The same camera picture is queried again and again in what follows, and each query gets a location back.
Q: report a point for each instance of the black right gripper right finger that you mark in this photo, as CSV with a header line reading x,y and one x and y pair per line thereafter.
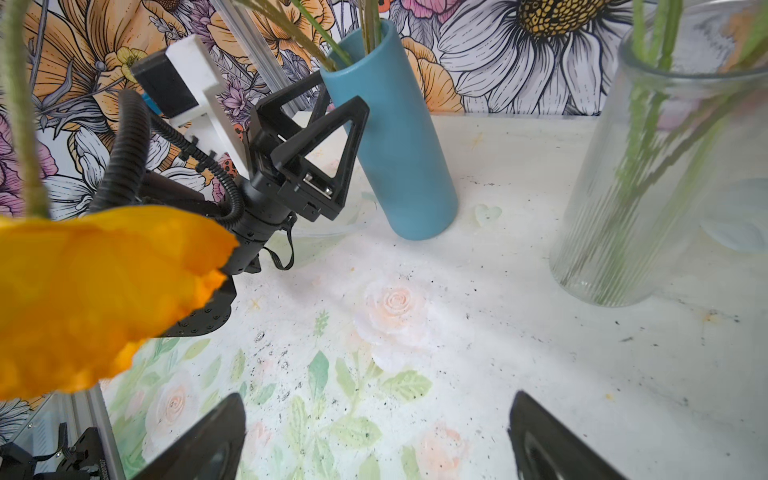
x,y
544,448

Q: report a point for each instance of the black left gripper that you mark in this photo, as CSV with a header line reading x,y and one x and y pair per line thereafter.
x,y
258,222

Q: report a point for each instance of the orange yellow ranunculus stem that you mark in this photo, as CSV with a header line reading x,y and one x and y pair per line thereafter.
x,y
80,297

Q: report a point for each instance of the teal cylindrical vase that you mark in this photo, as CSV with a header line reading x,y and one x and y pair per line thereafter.
x,y
400,152

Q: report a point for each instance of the clear glass vase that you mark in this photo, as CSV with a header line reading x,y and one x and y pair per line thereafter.
x,y
680,147

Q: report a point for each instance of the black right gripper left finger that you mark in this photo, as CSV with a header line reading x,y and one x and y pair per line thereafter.
x,y
211,449

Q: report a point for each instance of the left aluminium corner post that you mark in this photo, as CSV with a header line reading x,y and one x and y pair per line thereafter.
x,y
270,70

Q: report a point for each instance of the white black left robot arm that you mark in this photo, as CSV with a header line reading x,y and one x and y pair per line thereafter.
x,y
127,180

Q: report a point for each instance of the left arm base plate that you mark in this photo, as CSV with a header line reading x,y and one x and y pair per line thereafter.
x,y
85,459

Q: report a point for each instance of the pink white rose stem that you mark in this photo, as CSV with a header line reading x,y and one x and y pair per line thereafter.
x,y
370,24

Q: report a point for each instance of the aluminium front rail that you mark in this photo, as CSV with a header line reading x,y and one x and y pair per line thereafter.
x,y
79,411

